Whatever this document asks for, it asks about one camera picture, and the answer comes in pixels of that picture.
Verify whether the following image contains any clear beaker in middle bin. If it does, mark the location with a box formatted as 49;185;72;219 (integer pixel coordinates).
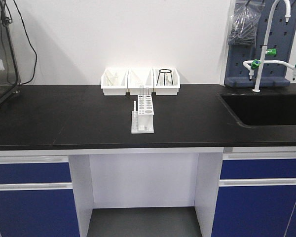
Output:
134;78;144;87

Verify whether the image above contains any clear beaker in left bin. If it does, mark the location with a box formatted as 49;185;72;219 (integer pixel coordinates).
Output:
107;74;119;86

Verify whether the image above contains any blue pegboard drying rack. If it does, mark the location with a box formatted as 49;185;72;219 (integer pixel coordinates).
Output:
224;0;296;87

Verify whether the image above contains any blue cabinet door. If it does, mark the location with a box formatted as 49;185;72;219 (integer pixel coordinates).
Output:
0;190;79;237
212;185;296;237

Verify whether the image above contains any white right storage bin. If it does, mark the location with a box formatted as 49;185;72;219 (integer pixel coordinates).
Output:
153;68;180;95

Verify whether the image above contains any black lab sink basin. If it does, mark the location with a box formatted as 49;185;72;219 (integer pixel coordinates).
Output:
220;94;296;127

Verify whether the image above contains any blue left lower cabinet door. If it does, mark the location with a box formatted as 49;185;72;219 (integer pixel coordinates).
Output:
0;190;79;237

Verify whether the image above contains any white gooseneck lab faucet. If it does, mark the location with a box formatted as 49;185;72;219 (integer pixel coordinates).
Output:
242;0;296;93

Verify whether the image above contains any black wire tripod stand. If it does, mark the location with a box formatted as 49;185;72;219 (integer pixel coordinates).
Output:
156;69;174;85

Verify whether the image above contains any plastic bag of tubes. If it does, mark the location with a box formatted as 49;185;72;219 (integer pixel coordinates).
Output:
228;0;265;46

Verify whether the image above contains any blue drawer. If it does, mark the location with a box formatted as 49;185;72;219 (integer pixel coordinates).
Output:
220;159;296;179
0;162;72;184

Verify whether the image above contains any white storage bin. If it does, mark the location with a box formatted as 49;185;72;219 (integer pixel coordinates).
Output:
153;68;180;95
127;68;154;95
101;68;129;96

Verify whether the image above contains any metal equipment frame left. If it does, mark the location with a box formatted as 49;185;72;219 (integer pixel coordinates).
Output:
0;0;19;104

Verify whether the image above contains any blue right lower cabinet door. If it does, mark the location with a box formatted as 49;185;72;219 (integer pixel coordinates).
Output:
212;185;296;237

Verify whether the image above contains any black hanging cable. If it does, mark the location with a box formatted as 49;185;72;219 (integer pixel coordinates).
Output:
6;0;38;85

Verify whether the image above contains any blue right upper drawer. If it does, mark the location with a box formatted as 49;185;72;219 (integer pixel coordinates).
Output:
220;159;296;179

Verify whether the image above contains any white middle storage bin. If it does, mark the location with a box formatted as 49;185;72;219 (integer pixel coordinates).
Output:
127;68;154;95

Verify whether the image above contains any clear beaker in bin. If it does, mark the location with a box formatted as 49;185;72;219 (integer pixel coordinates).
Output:
134;78;144;87
107;74;119;86

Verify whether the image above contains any blue left upper drawer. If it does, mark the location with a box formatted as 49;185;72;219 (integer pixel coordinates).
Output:
0;162;72;184

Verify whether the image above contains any white left storage bin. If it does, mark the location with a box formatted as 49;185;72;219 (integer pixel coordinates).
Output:
101;68;129;96

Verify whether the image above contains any white test tube rack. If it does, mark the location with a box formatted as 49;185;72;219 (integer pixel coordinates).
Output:
131;95;154;134

